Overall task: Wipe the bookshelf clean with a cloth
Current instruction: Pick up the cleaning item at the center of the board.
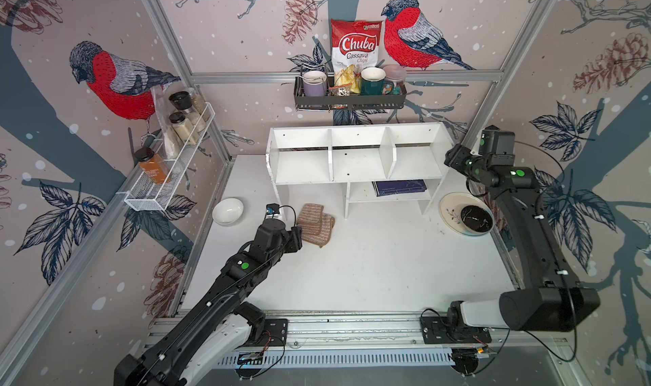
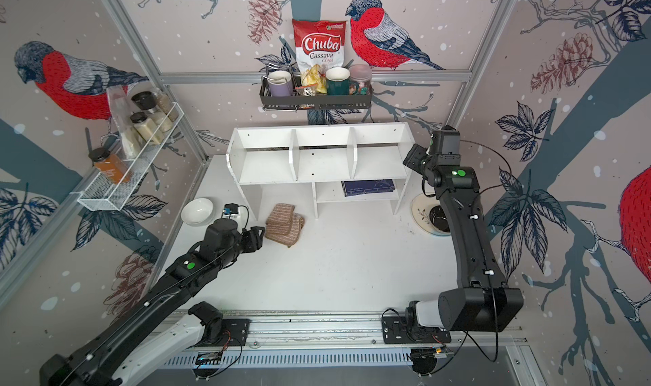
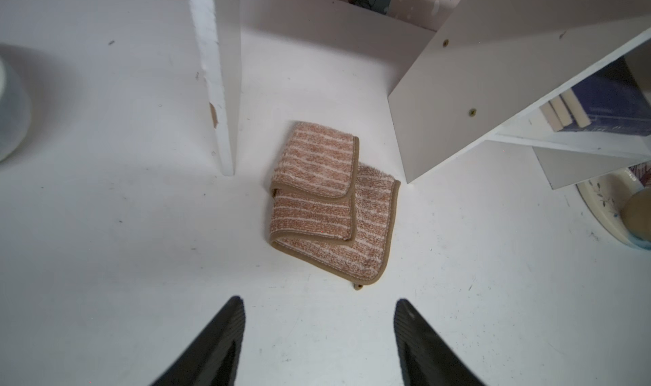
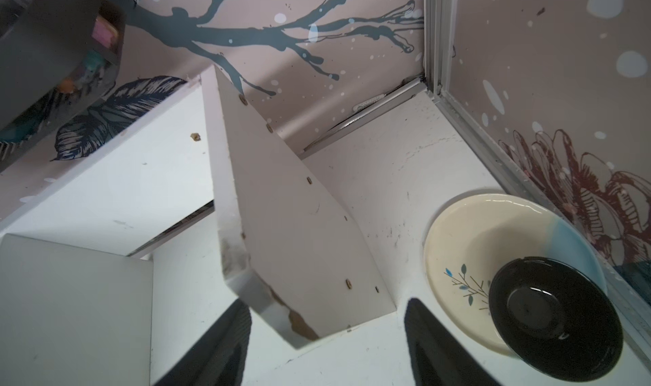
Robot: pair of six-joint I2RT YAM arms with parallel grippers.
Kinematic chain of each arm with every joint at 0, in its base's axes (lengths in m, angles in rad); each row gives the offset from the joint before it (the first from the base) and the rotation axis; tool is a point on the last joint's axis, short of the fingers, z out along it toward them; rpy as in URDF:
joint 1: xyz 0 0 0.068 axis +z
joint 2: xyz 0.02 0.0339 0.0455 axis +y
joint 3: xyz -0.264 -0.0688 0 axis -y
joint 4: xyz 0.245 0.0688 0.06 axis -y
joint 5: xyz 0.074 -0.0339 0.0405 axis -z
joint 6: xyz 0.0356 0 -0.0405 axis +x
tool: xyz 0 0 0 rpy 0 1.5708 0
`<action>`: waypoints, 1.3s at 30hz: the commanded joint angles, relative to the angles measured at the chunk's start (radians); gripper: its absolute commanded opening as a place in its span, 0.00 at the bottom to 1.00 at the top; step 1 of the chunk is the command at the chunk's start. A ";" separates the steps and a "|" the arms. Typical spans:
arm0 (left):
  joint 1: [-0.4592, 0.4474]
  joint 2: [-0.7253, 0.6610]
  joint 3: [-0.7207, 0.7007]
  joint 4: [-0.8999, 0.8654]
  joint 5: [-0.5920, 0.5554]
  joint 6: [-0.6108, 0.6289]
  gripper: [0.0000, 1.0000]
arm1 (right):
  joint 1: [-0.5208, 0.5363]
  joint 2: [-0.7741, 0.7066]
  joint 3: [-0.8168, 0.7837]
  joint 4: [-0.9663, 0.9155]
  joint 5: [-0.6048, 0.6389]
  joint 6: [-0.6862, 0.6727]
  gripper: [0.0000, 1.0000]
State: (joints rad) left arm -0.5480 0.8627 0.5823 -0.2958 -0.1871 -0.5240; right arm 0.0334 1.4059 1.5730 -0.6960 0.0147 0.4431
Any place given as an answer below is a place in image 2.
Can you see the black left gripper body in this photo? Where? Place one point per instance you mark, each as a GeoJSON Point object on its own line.
{"type": "Point", "coordinates": [252, 240]}

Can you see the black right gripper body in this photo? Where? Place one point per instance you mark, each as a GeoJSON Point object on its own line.
{"type": "Point", "coordinates": [419, 159]}

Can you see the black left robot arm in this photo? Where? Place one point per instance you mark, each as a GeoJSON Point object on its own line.
{"type": "Point", "coordinates": [97, 362]}

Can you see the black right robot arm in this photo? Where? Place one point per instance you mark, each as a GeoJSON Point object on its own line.
{"type": "Point", "coordinates": [483, 301]}

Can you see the white wooden bookshelf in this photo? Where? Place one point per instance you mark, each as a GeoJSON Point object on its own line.
{"type": "Point", "coordinates": [321, 158]}

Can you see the white floral plate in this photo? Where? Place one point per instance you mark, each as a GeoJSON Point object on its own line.
{"type": "Point", "coordinates": [420, 208]}

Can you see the white ceramic bowl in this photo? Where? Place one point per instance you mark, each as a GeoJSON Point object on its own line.
{"type": "Point", "coordinates": [198, 212]}

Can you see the black small bowl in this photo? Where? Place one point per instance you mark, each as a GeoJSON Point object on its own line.
{"type": "Point", "coordinates": [439, 220]}

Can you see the dark blue book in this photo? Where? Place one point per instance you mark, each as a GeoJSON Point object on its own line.
{"type": "Point", "coordinates": [367, 187]}

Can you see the pink lidded clear jar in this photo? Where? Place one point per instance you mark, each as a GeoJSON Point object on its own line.
{"type": "Point", "coordinates": [360, 79]}

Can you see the green mug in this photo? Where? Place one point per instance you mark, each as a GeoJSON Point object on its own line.
{"type": "Point", "coordinates": [338, 81]}

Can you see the small candy packet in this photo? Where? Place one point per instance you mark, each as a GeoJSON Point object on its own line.
{"type": "Point", "coordinates": [307, 90]}

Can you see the black lid spice jar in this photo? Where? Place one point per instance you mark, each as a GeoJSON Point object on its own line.
{"type": "Point", "coordinates": [147, 128]}
{"type": "Point", "coordinates": [146, 102]}

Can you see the red Chuba chips bag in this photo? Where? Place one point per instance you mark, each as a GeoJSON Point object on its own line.
{"type": "Point", "coordinates": [319, 47]}

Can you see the orange spice jar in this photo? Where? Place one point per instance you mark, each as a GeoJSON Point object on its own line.
{"type": "Point", "coordinates": [111, 166]}

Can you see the purple mug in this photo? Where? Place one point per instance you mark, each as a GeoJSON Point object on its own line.
{"type": "Point", "coordinates": [280, 83]}

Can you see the clear plastic bag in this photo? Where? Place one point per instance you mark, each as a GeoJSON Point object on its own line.
{"type": "Point", "coordinates": [131, 141]}

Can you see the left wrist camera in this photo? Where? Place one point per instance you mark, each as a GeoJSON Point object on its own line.
{"type": "Point", "coordinates": [230, 210]}

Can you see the black wall shelf tray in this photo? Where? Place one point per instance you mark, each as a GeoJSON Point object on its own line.
{"type": "Point", "coordinates": [318, 102]}

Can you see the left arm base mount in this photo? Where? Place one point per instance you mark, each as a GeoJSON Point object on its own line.
{"type": "Point", "coordinates": [231, 331]}

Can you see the white wire wall rack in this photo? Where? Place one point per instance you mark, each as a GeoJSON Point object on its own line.
{"type": "Point", "coordinates": [102, 194]}

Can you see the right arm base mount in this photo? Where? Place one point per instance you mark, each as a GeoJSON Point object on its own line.
{"type": "Point", "coordinates": [395, 331]}

